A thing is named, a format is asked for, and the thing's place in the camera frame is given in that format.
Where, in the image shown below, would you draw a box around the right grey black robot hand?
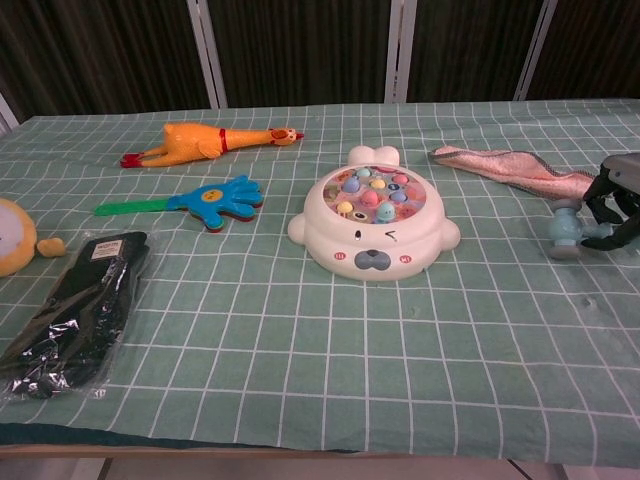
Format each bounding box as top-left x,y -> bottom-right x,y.
582,153 -> 640,253

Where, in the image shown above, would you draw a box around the light blue toy hammer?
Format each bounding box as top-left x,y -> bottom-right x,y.
547,198 -> 614,260

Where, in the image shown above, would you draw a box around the white whack-a-mole toy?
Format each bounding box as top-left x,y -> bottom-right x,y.
287,144 -> 461,282

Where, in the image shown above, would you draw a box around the pink towel grey edge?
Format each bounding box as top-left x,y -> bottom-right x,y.
428,144 -> 599,204

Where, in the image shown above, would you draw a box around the green white checked tablecloth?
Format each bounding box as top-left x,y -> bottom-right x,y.
0,98 -> 640,459

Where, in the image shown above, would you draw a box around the blue hand clapper toy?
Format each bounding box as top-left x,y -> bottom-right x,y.
94,174 -> 264,235

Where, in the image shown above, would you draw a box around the yellow rubber chicken toy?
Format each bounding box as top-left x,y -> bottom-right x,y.
119,123 -> 305,169

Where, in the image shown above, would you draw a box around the black gloves in plastic bag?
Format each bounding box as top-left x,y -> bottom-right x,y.
0,230 -> 151,401

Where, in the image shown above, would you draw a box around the yellow plush toy striped shirt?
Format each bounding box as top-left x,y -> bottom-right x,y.
0,197 -> 67,279

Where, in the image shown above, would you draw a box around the white screen frame post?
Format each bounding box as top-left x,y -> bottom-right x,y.
0,92 -> 24,136
387,0 -> 419,104
187,0 -> 229,109
514,0 -> 559,101

